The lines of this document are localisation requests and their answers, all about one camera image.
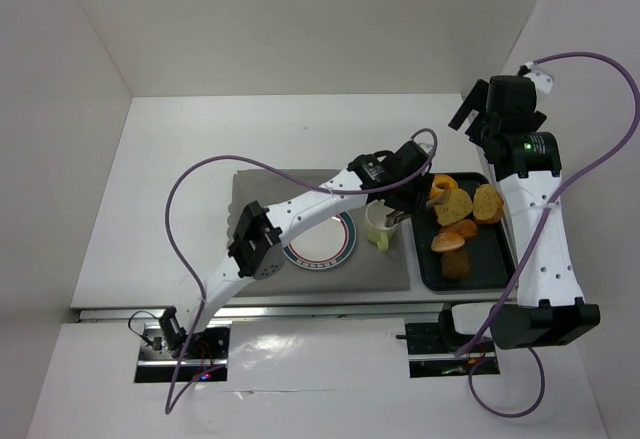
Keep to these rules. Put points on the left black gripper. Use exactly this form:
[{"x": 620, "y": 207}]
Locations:
[{"x": 407, "y": 199}]

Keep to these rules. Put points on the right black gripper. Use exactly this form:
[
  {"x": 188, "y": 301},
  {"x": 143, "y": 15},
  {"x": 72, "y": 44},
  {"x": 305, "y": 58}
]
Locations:
[{"x": 480, "y": 122}]

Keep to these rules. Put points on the metal serving tongs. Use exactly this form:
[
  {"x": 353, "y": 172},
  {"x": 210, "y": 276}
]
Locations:
[{"x": 397, "y": 216}]

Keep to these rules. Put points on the cut bread slice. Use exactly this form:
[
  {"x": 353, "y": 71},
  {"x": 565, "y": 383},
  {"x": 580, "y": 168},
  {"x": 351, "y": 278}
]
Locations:
[
  {"x": 488, "y": 205},
  {"x": 455, "y": 207}
]

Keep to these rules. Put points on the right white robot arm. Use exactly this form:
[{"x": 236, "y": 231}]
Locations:
[{"x": 550, "y": 309}]

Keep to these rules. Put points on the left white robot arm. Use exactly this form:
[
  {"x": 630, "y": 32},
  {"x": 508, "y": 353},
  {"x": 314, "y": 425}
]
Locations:
[{"x": 256, "y": 251}]

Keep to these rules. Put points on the dark brown bread piece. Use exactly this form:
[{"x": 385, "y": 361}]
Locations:
[{"x": 455, "y": 264}]

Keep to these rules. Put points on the orange glazed donut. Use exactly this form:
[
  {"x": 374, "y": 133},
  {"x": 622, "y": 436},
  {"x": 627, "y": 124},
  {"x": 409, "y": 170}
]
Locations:
[{"x": 440, "y": 184}]

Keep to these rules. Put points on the sugared round bun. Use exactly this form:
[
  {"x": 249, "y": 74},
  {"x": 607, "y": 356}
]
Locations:
[{"x": 447, "y": 242}]

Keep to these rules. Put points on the pale green mug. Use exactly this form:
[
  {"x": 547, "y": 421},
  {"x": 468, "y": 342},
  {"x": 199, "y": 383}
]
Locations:
[{"x": 376, "y": 230}]

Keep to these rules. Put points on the brown glazed bun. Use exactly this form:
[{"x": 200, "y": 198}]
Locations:
[{"x": 466, "y": 228}]

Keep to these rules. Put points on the black baking tray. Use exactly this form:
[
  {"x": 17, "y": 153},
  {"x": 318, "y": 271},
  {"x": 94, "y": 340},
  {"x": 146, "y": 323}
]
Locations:
[{"x": 490, "y": 258}]

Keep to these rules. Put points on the white plate green red rim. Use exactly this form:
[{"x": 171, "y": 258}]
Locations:
[{"x": 325, "y": 246}]

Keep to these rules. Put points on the aluminium rail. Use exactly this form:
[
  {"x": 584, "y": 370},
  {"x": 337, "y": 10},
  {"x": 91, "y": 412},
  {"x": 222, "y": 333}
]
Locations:
[{"x": 237, "y": 313}]

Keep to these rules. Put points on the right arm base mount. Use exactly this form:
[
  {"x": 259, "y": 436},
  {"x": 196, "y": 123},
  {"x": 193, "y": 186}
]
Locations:
[{"x": 431, "y": 344}]

